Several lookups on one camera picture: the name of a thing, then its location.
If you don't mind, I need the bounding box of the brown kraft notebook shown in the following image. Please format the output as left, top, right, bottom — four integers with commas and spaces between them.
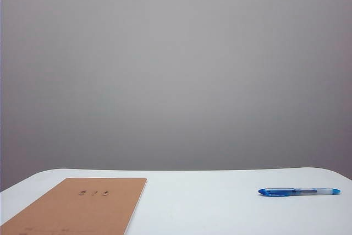
0, 178, 148, 235

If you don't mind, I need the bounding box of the blue translucent pen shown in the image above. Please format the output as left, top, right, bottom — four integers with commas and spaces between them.
257, 187, 341, 198

